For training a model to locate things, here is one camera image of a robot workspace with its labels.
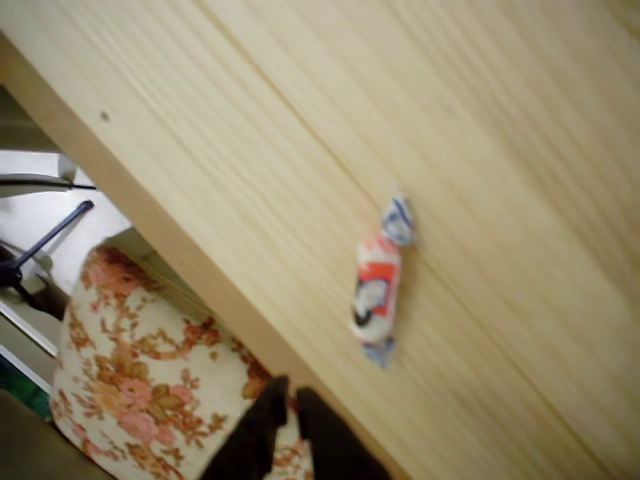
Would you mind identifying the thin black rod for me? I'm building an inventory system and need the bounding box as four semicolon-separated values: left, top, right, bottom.
0;172;98;192

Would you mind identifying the white red candy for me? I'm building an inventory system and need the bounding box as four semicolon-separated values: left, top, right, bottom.
348;189;419;370

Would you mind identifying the floral fabric cushion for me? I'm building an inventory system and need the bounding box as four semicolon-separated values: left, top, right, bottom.
48;244;316;480

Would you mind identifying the blue thin rod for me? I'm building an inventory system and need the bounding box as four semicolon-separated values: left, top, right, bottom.
0;199;96;291

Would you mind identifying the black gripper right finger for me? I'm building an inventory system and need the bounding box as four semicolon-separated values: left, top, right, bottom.
295;388;389;480

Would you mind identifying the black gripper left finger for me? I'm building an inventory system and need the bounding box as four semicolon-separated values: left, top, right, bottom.
199;375;292;480

